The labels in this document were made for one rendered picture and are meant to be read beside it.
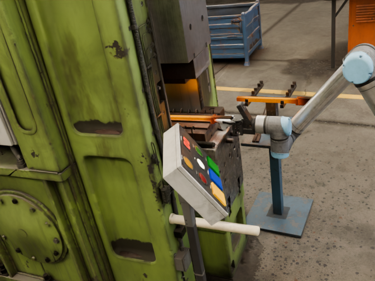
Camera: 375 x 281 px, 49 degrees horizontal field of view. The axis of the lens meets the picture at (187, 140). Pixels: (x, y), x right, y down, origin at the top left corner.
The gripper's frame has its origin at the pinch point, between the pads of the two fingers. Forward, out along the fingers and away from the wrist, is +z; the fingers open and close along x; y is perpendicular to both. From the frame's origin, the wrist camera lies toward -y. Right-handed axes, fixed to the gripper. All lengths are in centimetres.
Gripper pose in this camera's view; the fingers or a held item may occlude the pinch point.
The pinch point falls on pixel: (217, 118)
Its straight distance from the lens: 213.5
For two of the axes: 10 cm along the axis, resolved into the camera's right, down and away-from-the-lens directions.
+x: 3.7, -4.9, 7.9
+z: -9.2, -0.7, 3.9
